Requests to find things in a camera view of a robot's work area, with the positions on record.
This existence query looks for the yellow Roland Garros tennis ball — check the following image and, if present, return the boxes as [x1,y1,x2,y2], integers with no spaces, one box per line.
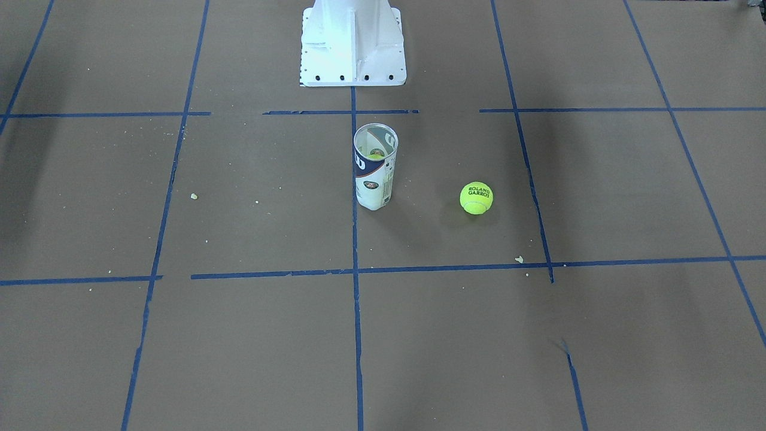
[459,182,494,215]

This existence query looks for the clear tennis ball can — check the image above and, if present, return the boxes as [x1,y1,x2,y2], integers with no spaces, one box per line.
[353,123,399,211]

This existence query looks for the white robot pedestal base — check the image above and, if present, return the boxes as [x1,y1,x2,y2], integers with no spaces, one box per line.
[299,1,408,87]

